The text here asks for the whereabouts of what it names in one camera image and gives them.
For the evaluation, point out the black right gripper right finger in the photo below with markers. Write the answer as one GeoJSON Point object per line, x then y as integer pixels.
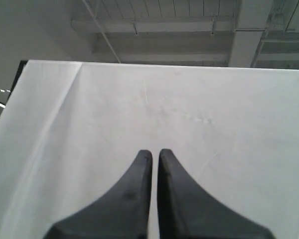
{"type": "Point", "coordinates": [187, 211]}

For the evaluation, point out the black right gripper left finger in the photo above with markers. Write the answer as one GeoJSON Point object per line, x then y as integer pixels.
{"type": "Point", "coordinates": [121, 213]}

